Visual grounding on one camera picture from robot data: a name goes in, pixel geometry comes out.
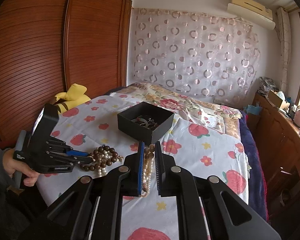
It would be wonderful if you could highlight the wall air conditioner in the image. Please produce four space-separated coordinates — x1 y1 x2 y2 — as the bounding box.
227 0 275 30

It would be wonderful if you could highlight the person's left hand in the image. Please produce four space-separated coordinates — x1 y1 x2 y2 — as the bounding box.
2 148 40 187

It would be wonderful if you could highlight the black jewelry box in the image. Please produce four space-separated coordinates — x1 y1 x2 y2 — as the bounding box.
117 102 174 145

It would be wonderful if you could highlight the brown wooden bead bracelet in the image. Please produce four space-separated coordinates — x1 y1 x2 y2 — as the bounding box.
79 145 119 172

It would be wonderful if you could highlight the dark blue blanket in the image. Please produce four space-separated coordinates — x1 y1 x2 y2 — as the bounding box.
239 110 268 221

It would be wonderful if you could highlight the cardboard box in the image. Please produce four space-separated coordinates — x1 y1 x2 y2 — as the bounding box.
267 90 290 109

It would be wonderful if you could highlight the wooden wardrobe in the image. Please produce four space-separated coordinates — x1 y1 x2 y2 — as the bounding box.
0 0 132 141

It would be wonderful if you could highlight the yellow plush toy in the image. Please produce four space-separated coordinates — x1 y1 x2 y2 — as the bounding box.
49 83 91 114

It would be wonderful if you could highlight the green jade bangle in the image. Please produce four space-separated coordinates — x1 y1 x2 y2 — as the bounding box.
132 116 149 128

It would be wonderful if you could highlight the pearl necklace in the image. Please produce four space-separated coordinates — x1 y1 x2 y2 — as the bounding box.
89 143 156 198

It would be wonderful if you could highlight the wooden side cabinet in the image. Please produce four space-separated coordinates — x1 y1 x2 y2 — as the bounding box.
250 92 300 221

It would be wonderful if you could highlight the circle pattern sheer curtain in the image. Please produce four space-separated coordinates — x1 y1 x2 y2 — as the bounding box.
130 8 261 106

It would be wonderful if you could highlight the floral quilt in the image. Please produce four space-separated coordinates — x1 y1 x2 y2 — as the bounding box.
110 82 242 139

